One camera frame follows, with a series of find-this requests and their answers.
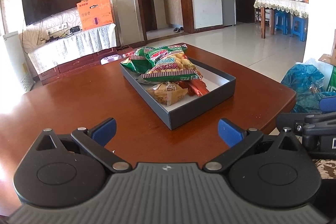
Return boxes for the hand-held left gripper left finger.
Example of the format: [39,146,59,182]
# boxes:
[35,118,132,172]

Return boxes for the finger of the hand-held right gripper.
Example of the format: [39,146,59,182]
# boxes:
[277,112,336,136]
[318,96,336,113]

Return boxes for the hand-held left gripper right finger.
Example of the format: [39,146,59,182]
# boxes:
[203,118,302,171]

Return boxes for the grey cardboard box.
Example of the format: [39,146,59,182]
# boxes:
[120,51,236,130]

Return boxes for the orange snack bar packet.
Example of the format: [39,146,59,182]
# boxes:
[180,81,200,97]
[193,80,210,96]

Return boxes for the yellow pastry packet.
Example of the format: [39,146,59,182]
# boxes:
[146,81,189,106]

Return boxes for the small green snack bag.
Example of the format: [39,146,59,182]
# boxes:
[120,48,158,75]

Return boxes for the large green snack bag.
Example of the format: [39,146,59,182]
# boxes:
[140,43,200,83]

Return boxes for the green box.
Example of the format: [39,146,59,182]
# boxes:
[325,66,336,93]

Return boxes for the floral cushion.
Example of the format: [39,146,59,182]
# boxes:
[312,158,336,180]

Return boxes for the blue plastic bag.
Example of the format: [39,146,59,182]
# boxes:
[281,63,333,113]

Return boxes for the white plastic bag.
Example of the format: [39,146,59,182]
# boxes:
[295,58,320,67]

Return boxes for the brown cardboard box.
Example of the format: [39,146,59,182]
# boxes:
[318,29,336,67]

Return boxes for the wooden television cabinet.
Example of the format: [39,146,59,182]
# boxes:
[34,47,132,85]

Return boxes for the blue plastic stool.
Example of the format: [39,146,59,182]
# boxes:
[291,16,307,42]
[274,10,289,35]

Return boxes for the TV cabinet with white cloth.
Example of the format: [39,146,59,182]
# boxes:
[28,23,117,75]

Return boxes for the wooden dining table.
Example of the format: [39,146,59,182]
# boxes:
[256,7,309,39]

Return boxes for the cream lace tablecloth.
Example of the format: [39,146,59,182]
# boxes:
[253,0,309,18]

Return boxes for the white chest freezer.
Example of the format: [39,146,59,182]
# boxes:
[0,31,33,94]

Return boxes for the orange gift box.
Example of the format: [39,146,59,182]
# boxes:
[77,0,114,30]

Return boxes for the kitchen counter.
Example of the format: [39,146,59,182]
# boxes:
[163,0,183,26]

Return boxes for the white wall sockets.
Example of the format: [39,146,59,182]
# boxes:
[47,22,68,34]

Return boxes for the black television cable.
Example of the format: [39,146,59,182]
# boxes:
[21,18,28,54]

